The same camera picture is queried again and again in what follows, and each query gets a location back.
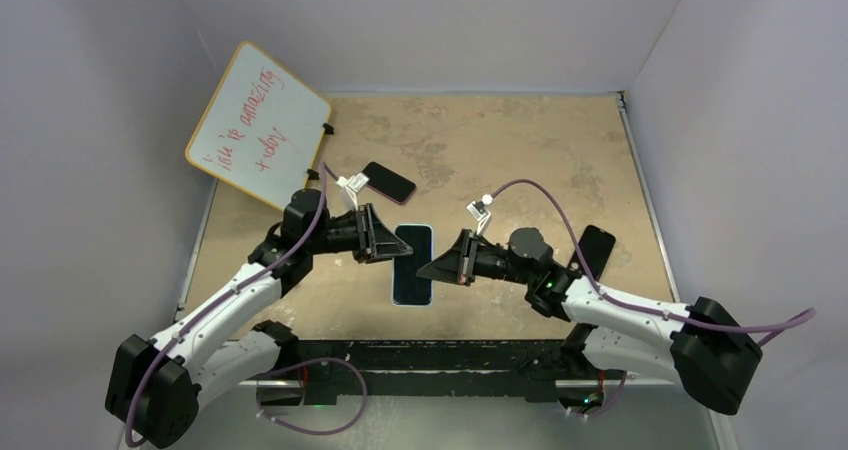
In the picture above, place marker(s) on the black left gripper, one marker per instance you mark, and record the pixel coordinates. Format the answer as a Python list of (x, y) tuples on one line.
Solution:
[(373, 240)]

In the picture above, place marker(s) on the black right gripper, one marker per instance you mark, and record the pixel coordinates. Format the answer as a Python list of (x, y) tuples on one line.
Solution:
[(458, 264)]

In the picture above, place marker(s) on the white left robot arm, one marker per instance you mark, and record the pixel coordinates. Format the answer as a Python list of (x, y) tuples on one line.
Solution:
[(159, 384)]

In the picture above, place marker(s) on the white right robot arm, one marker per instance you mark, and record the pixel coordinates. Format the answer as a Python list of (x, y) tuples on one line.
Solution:
[(698, 346)]

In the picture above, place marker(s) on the black phone with pink edge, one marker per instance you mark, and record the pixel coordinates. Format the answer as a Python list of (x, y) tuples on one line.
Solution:
[(388, 183)]

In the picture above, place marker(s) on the black phone case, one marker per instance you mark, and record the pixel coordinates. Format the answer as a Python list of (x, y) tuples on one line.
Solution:
[(596, 246)]

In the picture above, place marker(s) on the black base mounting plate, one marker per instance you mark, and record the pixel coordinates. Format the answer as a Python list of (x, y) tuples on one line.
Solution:
[(538, 371)]

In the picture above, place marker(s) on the yellow framed whiteboard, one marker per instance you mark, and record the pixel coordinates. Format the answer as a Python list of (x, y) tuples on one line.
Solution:
[(261, 130)]

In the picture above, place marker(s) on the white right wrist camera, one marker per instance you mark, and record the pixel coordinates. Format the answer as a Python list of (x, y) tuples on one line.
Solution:
[(479, 210)]

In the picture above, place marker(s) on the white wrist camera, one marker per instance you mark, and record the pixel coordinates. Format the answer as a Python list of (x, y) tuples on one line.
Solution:
[(479, 210), (350, 188)]

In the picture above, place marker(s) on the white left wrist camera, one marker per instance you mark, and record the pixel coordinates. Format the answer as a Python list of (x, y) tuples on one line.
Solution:
[(350, 188)]

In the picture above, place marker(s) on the aluminium front rail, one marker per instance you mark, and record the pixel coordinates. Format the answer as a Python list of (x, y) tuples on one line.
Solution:
[(247, 357)]

